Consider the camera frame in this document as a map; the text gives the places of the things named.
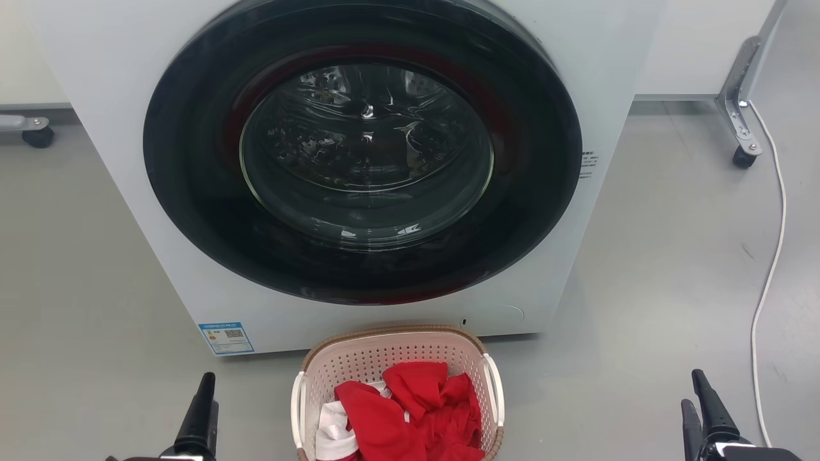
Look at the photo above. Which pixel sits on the small black caster wheel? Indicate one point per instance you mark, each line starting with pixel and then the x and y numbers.
pixel 38 137
pixel 744 157

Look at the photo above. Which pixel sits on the white partition panel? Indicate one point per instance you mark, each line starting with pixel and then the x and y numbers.
pixel 698 45
pixel 25 57

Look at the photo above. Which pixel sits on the beige perforated plastic laundry basket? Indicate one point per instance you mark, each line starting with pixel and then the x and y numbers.
pixel 359 358

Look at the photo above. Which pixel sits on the white front-load washing machine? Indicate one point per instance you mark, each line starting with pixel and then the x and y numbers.
pixel 102 128

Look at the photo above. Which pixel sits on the grey metal frame leg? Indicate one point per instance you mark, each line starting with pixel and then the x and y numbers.
pixel 737 96

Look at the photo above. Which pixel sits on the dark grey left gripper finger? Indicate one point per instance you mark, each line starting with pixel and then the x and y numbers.
pixel 195 416
pixel 215 422

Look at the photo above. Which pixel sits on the grey metal caster bracket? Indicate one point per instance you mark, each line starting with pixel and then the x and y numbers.
pixel 19 122

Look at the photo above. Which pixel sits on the round black washing machine door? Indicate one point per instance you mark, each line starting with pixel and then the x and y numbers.
pixel 192 192

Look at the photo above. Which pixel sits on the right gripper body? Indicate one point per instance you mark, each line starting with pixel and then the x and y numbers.
pixel 749 451

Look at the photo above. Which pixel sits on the blue energy label sticker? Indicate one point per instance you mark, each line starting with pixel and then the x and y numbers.
pixel 226 338

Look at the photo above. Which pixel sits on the white garment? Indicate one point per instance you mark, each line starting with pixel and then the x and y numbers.
pixel 333 429

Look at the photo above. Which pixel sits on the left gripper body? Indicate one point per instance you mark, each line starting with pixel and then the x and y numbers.
pixel 160 458

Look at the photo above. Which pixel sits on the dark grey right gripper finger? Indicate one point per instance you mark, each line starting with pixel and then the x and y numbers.
pixel 690 432
pixel 714 410

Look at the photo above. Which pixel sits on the red garment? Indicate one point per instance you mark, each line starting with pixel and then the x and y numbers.
pixel 416 416

